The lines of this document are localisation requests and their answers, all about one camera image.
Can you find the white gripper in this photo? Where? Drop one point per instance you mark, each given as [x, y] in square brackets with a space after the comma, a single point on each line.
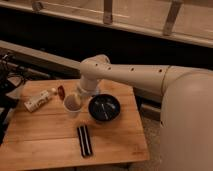
[85, 88]

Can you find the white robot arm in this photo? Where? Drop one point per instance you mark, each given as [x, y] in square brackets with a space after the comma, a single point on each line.
[186, 96]

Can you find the black ceramic bowl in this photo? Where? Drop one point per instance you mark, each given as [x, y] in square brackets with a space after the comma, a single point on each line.
[104, 107]

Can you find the dark red small object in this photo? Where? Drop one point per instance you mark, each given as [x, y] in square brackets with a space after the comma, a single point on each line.
[61, 92]

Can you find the black striped rectangular block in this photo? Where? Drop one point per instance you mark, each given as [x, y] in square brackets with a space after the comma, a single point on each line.
[84, 141]

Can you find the wooden table board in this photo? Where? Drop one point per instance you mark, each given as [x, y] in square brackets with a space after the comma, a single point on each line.
[48, 137]

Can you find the white tube package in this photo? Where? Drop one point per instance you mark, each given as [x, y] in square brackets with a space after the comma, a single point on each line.
[35, 102]

